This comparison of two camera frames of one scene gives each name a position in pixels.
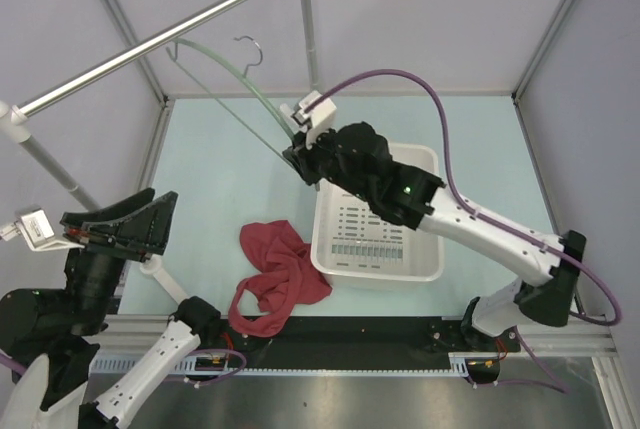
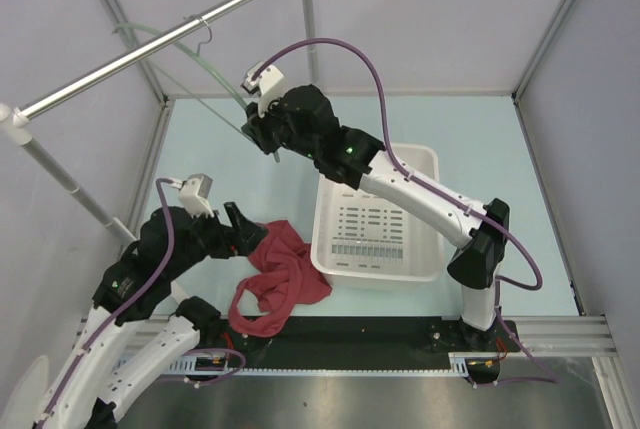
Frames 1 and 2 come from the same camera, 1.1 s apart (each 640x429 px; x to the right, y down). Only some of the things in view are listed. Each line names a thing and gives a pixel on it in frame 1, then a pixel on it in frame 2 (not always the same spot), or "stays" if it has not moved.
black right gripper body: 320,161 → 272,132
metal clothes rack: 13,121 stays
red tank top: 288,277 stays
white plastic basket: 352,243 stays
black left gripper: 138,230 → 239,239
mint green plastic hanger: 171,51 → 195,55
